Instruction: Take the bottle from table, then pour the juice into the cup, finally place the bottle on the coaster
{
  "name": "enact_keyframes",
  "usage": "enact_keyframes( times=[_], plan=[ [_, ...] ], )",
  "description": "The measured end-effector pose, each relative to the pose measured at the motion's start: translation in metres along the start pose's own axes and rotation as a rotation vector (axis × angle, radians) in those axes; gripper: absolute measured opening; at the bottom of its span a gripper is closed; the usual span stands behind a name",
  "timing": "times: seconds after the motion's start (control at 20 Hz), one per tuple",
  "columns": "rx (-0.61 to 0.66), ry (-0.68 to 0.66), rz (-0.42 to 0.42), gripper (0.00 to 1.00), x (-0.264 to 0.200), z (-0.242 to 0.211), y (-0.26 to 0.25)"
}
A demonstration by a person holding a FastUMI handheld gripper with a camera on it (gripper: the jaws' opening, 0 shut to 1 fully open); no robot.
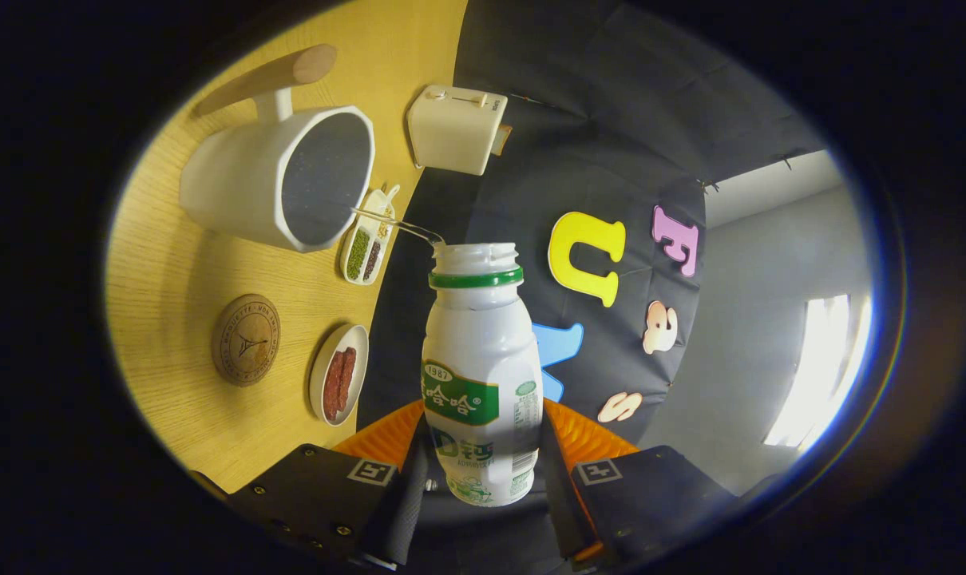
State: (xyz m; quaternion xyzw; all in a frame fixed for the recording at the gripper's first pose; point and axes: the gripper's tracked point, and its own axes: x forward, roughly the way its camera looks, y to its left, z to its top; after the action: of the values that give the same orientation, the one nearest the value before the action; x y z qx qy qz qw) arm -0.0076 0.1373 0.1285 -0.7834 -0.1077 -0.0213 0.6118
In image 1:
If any round white plate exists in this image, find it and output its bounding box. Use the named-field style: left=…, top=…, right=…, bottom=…
left=308, top=323, right=370, bottom=427

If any red meat slice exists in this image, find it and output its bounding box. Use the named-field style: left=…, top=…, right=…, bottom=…
left=323, top=350, right=346, bottom=422
left=338, top=346, right=358, bottom=412

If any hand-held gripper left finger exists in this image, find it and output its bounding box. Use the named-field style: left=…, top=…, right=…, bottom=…
left=228, top=399, right=436, bottom=572

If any white juice bottle green label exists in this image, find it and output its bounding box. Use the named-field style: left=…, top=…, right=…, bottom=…
left=421, top=241, right=544, bottom=507

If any white cup wooden handle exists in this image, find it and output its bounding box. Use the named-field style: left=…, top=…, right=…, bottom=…
left=178, top=44, right=376, bottom=254

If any white divided bean dish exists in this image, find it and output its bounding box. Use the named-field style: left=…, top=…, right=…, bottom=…
left=339, top=184, right=401, bottom=287

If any wooden table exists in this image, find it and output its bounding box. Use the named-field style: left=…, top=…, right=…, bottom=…
left=104, top=0, right=469, bottom=494

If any round cork coaster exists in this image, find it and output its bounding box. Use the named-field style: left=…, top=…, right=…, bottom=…
left=211, top=294, right=281, bottom=388

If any cream toaster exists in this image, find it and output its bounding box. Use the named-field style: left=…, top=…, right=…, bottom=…
left=406, top=85, right=509, bottom=176

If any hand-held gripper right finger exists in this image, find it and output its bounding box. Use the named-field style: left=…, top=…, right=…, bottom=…
left=537, top=398, right=746, bottom=572

